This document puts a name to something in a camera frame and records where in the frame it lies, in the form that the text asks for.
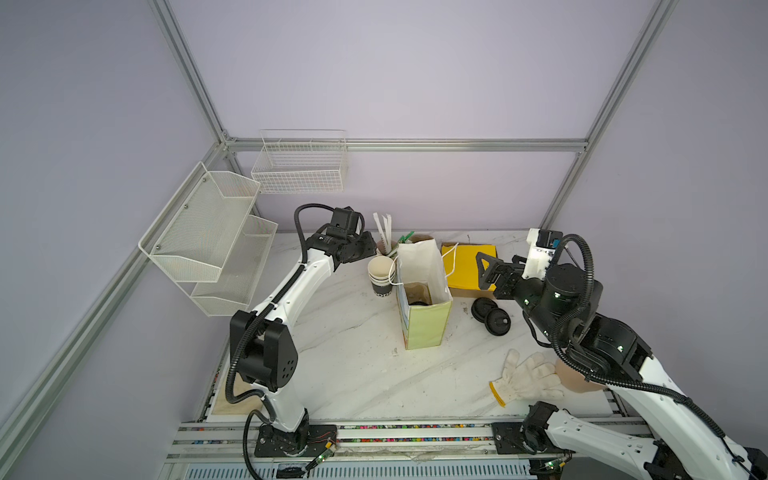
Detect stack of black cup lids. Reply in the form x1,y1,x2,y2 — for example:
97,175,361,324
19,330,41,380
470,298,512,336

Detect stack of black paper cups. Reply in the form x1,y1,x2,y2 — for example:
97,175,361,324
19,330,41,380
367,256,395,297

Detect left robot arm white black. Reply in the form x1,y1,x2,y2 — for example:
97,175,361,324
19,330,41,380
224,203,377,456

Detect single brown pulp cup carrier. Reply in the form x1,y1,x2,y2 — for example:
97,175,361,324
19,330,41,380
403,281,433,306

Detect white two-tier mesh shelf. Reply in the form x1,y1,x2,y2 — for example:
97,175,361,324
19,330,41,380
138,164,277,317

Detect white wire basket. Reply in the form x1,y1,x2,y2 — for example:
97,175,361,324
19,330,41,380
251,129,348,194

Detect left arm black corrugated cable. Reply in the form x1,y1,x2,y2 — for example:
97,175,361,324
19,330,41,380
224,202,337,480

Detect cardboard box of napkins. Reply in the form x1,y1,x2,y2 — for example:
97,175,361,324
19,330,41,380
440,242,499,301

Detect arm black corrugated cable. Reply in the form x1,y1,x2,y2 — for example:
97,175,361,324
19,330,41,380
548,233,757,475
224,202,337,480

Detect white work glove right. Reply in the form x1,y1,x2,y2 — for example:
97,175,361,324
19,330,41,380
489,349,565,407

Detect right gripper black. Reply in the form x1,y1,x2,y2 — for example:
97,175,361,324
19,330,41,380
469,249,560,341

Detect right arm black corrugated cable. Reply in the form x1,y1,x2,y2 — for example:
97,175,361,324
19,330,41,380
548,233,757,475

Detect yellow napkin stack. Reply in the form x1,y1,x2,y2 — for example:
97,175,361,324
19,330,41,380
442,244,498,292

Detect pink utensil holder cup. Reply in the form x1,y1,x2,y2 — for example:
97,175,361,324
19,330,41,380
376,240,398,257

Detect white and green paper bag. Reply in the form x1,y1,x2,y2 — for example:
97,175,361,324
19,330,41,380
393,239,453,350

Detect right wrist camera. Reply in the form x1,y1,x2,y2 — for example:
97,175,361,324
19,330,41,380
522,228,564,280

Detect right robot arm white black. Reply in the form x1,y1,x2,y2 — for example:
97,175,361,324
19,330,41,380
476,236,767,479

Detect tan bowl with green plant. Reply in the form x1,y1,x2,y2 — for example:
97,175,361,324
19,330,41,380
554,359,605,394

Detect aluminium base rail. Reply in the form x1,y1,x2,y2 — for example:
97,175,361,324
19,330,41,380
164,416,667,464

